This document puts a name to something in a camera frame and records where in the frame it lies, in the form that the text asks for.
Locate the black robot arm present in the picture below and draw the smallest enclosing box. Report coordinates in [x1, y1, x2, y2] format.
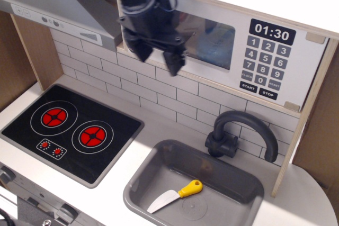
[119, 0, 186, 76]

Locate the dark grey toy faucet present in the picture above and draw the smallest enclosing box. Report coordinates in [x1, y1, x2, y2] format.
[205, 111, 279, 162]

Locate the grey oven control panel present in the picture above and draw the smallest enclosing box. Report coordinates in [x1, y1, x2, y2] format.
[1, 164, 102, 225]

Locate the light blue bowl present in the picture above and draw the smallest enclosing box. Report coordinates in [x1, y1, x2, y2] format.
[195, 24, 235, 70]

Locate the grey range hood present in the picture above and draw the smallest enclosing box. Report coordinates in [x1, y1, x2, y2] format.
[1, 0, 122, 51]

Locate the yellow handled toy knife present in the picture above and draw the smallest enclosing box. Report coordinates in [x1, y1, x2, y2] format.
[147, 179, 203, 213]

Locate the grey toy sink basin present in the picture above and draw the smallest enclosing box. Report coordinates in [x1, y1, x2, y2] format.
[123, 140, 264, 225]

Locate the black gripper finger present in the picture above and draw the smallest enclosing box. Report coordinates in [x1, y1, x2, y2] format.
[123, 29, 154, 62]
[163, 50, 186, 77]

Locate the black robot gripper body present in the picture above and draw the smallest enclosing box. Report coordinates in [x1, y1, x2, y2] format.
[118, 7, 186, 52]

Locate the black toy stovetop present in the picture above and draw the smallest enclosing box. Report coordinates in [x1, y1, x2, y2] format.
[1, 85, 144, 188]

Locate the white toy microwave door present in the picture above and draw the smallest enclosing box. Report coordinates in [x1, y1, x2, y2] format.
[115, 0, 329, 112]

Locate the wooden microwave cabinet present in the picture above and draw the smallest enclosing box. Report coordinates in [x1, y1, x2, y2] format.
[106, 0, 338, 195]

